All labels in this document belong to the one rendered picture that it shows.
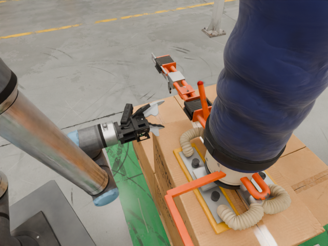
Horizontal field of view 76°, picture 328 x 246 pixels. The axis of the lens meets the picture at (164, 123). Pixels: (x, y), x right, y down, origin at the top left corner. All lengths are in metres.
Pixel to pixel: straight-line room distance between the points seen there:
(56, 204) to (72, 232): 0.15
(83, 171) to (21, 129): 0.22
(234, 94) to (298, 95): 0.11
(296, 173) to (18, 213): 1.45
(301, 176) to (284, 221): 0.69
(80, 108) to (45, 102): 0.45
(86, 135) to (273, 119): 0.56
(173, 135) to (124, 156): 1.14
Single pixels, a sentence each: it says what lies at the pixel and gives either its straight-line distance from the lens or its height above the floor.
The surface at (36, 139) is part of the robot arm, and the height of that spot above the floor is 1.33.
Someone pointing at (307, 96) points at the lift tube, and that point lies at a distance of 0.46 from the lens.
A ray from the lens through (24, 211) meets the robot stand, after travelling 1.15.
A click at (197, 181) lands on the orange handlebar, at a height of 1.08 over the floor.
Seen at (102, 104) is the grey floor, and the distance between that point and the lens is 2.56.
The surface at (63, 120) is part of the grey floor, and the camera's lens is 2.52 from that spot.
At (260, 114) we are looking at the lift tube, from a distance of 0.47.
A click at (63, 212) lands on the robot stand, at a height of 0.75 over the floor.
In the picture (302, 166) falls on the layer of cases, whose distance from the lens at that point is 1.56.
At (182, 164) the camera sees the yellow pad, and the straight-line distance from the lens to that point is 0.83.
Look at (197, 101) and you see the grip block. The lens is 0.88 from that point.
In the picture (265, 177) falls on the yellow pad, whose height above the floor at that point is 0.99.
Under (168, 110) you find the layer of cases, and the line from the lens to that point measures 1.61.
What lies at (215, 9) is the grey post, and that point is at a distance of 3.93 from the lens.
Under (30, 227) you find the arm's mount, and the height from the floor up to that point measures 0.78.
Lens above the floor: 1.67
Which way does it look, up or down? 48 degrees down
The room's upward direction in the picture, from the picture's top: straight up
